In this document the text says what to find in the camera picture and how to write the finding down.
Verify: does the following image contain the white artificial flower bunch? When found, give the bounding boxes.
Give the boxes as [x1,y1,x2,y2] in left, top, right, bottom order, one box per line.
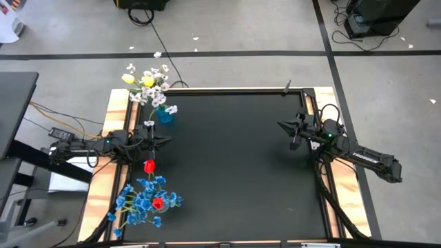
[129,85,178,127]
[125,51,170,107]

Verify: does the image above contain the white paper sheets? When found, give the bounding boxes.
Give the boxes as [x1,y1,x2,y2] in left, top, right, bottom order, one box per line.
[48,156,91,194]

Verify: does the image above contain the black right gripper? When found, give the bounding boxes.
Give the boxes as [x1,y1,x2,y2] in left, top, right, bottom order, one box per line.
[277,109,322,138]

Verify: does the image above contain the tangled black floor cables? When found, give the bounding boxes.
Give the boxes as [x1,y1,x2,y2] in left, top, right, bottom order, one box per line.
[330,0,400,52]

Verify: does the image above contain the white floor stand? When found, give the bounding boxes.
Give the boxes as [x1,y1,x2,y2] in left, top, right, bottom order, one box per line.
[0,0,25,44]

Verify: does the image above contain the black floor box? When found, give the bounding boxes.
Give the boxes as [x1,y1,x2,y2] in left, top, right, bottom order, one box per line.
[113,0,170,11]

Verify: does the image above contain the blue artificial flower bunch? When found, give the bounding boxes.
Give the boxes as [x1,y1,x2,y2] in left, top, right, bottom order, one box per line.
[132,175,183,228]
[106,184,163,238]

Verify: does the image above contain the black power brick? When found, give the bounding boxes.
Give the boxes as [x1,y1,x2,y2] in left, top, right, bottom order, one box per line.
[48,127,75,143]

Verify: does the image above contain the wooden table side board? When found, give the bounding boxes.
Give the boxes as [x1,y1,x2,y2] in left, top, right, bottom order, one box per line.
[305,86,373,238]
[78,88,139,242]

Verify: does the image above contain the orange floor cable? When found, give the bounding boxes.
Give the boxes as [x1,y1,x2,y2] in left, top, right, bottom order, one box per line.
[29,101,104,139]

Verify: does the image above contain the black coiled floor cable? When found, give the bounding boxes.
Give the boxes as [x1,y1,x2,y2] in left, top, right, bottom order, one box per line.
[127,1,189,90]

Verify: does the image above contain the teal cut-glass vase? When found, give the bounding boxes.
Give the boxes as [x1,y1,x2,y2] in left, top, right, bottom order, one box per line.
[154,105,174,124]

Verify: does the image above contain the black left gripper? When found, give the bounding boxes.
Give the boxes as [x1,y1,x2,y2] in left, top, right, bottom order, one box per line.
[137,124,173,161]

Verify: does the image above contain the black desk leg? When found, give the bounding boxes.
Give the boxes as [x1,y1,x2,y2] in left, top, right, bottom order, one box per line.
[6,139,94,183]

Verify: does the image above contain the grey desk top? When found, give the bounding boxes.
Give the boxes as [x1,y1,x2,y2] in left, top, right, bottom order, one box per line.
[0,71,39,159]

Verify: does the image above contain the black equipment case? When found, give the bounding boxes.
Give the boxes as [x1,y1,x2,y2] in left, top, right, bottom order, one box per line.
[344,0,422,39]

